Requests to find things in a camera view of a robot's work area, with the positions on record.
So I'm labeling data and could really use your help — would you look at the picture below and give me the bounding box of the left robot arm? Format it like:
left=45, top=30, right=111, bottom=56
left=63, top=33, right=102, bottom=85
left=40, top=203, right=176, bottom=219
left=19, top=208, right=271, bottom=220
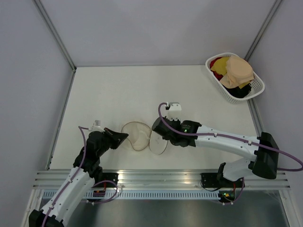
left=28, top=126, right=129, bottom=227

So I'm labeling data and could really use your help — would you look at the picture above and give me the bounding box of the cream mesh laundry bag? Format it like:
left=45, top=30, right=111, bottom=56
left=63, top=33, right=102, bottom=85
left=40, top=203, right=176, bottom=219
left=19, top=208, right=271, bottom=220
left=121, top=121, right=168, bottom=155

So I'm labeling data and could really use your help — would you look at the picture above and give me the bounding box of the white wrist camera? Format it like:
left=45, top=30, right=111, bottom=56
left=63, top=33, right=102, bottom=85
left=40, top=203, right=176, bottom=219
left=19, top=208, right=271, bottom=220
left=89, top=120, right=104, bottom=132
left=165, top=102, right=182, bottom=121

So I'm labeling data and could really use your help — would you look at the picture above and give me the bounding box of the left aluminium frame post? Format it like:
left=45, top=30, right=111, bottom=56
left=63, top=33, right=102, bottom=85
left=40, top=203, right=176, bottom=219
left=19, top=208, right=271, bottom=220
left=32, top=0, right=77, bottom=71

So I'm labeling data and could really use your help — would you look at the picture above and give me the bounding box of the aluminium frame post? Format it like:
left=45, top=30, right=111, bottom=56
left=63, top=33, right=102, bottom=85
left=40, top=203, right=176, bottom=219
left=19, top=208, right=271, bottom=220
left=244, top=0, right=284, bottom=61
left=32, top=0, right=77, bottom=71

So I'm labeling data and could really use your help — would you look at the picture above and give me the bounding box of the beige bra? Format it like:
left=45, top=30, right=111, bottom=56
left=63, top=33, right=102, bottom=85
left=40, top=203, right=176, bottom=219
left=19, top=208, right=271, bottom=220
left=220, top=55, right=254, bottom=89

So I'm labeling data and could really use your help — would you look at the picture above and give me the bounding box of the right aluminium frame post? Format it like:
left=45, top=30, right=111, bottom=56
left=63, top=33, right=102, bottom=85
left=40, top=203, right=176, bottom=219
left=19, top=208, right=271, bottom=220
left=244, top=0, right=284, bottom=61

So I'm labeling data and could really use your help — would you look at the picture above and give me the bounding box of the black garment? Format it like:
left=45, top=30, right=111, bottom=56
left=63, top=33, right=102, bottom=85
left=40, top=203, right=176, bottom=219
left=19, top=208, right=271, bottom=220
left=225, top=84, right=251, bottom=98

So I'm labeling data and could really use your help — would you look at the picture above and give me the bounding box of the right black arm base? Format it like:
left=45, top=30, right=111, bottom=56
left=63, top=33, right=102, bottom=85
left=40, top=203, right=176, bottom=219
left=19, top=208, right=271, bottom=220
left=200, top=173, right=243, bottom=189

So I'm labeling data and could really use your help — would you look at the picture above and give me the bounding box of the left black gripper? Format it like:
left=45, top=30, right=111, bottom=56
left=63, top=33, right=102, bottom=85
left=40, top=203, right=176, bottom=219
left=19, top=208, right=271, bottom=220
left=97, top=128, right=128, bottom=157

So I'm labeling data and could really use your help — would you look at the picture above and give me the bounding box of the white slotted cable duct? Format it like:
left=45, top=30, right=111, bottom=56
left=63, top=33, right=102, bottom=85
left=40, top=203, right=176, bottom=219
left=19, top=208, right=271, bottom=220
left=41, top=190, right=244, bottom=200

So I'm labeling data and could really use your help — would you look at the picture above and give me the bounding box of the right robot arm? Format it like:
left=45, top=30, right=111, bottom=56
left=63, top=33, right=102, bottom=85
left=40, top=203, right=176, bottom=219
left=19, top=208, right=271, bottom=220
left=152, top=118, right=278, bottom=187

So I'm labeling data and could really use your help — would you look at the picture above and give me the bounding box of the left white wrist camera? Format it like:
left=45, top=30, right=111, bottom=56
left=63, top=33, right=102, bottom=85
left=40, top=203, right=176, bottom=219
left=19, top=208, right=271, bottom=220
left=89, top=120, right=104, bottom=132

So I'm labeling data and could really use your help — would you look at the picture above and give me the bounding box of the aluminium mounting rail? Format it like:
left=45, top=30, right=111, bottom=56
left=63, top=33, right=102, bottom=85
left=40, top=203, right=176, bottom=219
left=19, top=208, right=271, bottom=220
left=32, top=169, right=291, bottom=191

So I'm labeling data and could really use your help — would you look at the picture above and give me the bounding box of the yellow garment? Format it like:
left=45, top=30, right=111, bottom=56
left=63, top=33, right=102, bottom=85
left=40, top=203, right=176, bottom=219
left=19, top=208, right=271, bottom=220
left=210, top=56, right=251, bottom=88

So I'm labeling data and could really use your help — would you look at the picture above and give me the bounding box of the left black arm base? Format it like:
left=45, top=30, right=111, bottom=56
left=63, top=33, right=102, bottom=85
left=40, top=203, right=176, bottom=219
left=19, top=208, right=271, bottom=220
left=93, top=173, right=119, bottom=189

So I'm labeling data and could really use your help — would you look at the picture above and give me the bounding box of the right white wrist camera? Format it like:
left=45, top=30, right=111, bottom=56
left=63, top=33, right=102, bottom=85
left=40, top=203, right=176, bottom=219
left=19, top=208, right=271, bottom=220
left=165, top=102, right=182, bottom=121

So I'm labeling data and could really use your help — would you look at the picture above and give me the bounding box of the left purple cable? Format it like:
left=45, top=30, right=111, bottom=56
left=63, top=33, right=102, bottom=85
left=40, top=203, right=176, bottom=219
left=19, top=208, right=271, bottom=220
left=41, top=125, right=119, bottom=227

